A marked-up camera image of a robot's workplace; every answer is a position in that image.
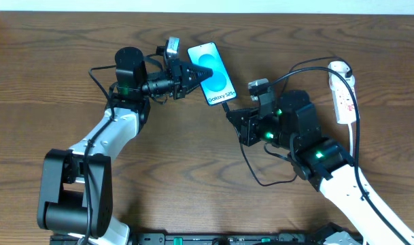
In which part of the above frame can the black USB charging cable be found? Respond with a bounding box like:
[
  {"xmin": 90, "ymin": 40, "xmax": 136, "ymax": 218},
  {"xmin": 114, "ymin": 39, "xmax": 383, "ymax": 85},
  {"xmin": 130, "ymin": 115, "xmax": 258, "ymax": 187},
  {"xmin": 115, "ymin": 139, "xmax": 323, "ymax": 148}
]
[{"xmin": 221, "ymin": 56, "xmax": 353, "ymax": 187}]

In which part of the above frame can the blue Galaxy smartphone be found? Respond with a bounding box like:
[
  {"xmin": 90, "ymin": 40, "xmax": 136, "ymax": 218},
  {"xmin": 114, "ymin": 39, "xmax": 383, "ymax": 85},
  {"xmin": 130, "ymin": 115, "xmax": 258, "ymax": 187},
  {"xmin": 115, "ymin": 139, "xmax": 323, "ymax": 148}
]
[{"xmin": 187, "ymin": 42, "xmax": 238, "ymax": 107}]

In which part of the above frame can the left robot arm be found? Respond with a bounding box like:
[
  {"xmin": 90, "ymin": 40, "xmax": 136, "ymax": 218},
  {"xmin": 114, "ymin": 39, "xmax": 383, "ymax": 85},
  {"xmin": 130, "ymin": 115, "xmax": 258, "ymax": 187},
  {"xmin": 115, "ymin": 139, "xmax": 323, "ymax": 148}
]
[{"xmin": 37, "ymin": 46, "xmax": 213, "ymax": 244}]

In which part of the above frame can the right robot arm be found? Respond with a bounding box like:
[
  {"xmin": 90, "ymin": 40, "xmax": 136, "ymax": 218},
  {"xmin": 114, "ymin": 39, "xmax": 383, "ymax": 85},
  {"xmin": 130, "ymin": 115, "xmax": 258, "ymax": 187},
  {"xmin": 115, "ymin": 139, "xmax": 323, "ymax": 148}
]
[{"xmin": 226, "ymin": 91, "xmax": 414, "ymax": 244}]

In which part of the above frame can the white USB charger adapter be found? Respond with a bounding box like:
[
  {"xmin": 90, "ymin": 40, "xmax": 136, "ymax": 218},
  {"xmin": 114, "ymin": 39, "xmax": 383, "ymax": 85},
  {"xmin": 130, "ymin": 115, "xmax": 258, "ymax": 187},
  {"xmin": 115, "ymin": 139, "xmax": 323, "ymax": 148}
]
[{"xmin": 328, "ymin": 61, "xmax": 356, "ymax": 91}]

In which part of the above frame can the white power strip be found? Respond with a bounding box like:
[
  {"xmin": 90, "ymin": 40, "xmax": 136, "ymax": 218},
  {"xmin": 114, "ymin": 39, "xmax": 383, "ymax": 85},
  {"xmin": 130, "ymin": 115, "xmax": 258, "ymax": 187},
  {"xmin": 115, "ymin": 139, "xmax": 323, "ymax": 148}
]
[{"xmin": 332, "ymin": 87, "xmax": 356, "ymax": 125}]

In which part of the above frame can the white power strip cord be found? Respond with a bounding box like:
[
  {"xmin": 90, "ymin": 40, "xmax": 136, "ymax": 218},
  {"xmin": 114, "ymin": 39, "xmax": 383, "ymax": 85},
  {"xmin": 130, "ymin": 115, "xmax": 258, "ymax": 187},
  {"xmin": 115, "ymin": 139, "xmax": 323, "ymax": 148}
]
[{"xmin": 347, "ymin": 122, "xmax": 368, "ymax": 245}]

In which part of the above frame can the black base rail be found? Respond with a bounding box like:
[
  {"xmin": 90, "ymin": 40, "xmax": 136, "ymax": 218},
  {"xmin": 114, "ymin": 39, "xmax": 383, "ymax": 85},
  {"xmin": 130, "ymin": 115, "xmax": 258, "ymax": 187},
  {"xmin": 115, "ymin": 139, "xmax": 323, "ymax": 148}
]
[{"xmin": 50, "ymin": 231, "xmax": 330, "ymax": 245}]

